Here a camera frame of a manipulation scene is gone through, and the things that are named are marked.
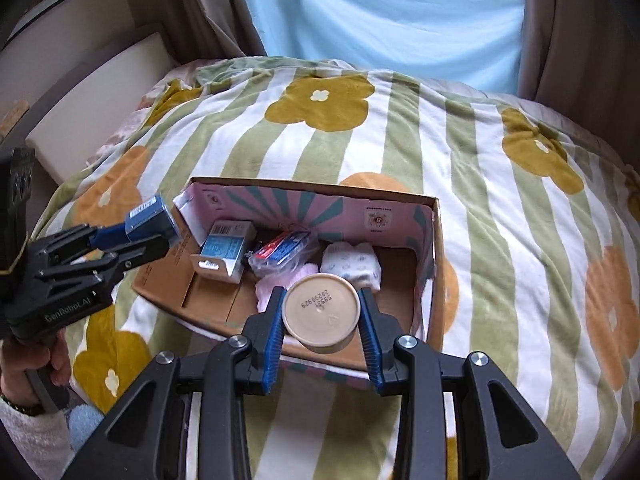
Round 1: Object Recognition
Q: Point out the person's left hand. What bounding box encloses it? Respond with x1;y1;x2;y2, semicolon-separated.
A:
1;330;72;406

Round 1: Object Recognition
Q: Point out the dark blue small box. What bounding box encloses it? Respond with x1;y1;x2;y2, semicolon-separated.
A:
124;194;180;246

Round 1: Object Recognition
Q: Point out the floral striped blanket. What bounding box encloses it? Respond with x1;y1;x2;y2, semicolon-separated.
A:
36;58;639;479

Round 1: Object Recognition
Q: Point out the beige round container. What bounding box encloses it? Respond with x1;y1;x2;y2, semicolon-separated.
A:
282;273;361;354

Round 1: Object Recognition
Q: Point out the red blue dental floss box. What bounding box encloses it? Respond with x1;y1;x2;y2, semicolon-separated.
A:
248;231;320;278

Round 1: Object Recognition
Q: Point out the white sleeve forearm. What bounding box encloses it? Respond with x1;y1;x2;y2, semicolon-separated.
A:
1;399;74;479

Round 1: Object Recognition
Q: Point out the pink floral pillow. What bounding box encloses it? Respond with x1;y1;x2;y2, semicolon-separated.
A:
86;60;210;167

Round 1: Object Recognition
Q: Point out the brown right curtain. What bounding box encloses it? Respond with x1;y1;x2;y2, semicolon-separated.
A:
518;0;639;167

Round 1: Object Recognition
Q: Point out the brown curtain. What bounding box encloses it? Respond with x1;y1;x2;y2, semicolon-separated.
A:
127;0;266;64
518;0;639;167

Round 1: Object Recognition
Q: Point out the pink teal cardboard box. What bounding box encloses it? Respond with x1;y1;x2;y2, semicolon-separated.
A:
131;174;446;384

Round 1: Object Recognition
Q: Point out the light blue cloth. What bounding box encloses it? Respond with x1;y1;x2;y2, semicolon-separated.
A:
246;0;525;93

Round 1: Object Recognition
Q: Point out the light blue white box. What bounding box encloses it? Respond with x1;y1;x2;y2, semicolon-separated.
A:
191;220;256;284

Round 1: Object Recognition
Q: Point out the brown left curtain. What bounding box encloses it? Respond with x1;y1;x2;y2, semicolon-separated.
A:
127;0;266;64

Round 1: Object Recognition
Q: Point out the white patterned sock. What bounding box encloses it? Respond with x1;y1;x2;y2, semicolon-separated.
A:
320;242;382;292

